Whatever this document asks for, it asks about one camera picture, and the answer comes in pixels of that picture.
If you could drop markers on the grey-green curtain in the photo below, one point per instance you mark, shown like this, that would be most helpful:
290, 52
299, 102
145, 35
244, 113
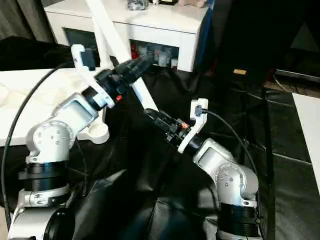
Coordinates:
22, 20

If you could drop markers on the black and white bundle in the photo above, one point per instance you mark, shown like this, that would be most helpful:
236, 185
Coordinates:
137, 4

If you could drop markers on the white plastic table leg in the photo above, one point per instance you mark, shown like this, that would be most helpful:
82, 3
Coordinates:
103, 50
107, 25

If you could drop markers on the flat white board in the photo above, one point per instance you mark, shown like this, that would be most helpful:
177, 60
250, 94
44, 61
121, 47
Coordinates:
310, 125

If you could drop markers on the yellow picture frame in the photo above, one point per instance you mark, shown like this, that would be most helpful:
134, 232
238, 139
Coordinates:
168, 2

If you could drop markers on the white plastic bottle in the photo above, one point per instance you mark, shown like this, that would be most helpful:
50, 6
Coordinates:
165, 60
143, 52

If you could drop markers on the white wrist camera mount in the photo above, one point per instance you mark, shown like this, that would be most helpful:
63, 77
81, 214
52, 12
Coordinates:
198, 120
80, 60

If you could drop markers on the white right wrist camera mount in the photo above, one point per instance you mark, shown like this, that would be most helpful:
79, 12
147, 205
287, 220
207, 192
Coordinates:
198, 120

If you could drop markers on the black mat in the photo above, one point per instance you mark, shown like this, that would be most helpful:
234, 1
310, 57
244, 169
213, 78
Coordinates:
162, 162

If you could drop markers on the white cabinet with glass doors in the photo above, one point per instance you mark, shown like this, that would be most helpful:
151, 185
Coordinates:
162, 27

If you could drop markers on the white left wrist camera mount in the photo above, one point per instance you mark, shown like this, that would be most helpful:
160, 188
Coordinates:
80, 60

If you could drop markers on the small yellow label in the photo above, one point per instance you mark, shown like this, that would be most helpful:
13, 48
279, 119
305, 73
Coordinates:
240, 71

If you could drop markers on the white plastic table top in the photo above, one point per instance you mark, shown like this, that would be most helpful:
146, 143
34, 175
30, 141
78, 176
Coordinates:
37, 100

